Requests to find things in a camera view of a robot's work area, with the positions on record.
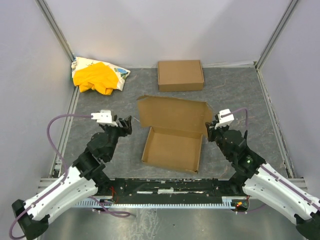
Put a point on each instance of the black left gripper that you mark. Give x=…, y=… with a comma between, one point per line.
x=119, y=126

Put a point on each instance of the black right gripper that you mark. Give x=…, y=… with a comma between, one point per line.
x=213, y=130

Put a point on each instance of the brown cardboard box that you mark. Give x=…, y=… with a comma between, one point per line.
x=180, y=75
x=176, y=130

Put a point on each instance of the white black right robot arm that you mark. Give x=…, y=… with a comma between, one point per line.
x=258, y=179

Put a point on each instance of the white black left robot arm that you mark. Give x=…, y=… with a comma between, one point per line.
x=80, y=180

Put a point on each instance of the folded brown cardboard box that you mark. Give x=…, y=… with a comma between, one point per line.
x=180, y=75

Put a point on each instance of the white patterned cloth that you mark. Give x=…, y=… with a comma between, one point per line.
x=81, y=63

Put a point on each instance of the yellow cloth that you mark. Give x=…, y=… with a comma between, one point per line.
x=98, y=77

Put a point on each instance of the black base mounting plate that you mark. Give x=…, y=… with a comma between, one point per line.
x=119, y=188

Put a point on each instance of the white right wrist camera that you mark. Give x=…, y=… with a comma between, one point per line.
x=224, y=118

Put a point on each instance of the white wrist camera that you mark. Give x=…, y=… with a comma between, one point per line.
x=224, y=118
x=105, y=117

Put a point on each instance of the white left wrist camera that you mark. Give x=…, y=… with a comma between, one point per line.
x=105, y=117

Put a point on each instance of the light blue slotted cable duct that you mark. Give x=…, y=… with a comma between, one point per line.
x=169, y=201

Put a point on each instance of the left aluminium floor rail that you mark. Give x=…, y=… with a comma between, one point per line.
x=56, y=165

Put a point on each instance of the aluminium floor rail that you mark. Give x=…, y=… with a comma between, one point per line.
x=56, y=165
x=291, y=113

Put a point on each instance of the right aluminium floor rail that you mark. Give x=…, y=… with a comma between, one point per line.
x=291, y=113

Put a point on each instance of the aluminium front rail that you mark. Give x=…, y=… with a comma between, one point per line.
x=45, y=182

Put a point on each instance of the right aluminium frame post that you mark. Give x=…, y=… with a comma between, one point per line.
x=276, y=33

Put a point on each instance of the aluminium frame post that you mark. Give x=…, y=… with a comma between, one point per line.
x=276, y=33
x=48, y=15

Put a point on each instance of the left aluminium frame post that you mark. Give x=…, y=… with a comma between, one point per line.
x=48, y=15

